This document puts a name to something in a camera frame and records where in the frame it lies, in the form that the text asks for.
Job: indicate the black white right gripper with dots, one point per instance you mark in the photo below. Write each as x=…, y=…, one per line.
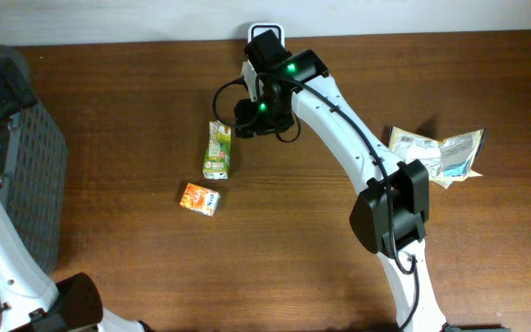
x=260, y=129

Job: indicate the green white juice carton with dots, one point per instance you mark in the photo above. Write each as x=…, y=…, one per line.
x=216, y=165

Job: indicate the small orange tissue pack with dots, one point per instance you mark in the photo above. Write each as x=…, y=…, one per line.
x=200, y=199

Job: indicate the yellow white snack bag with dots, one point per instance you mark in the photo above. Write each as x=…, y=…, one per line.
x=447, y=161

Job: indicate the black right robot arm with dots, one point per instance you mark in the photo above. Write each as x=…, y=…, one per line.
x=392, y=205

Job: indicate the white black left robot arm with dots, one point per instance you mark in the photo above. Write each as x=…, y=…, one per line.
x=30, y=300

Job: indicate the white barcode scanner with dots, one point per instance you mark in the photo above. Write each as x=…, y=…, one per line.
x=258, y=28

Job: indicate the dark grey plastic basket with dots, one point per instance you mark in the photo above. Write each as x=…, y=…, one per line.
x=33, y=161

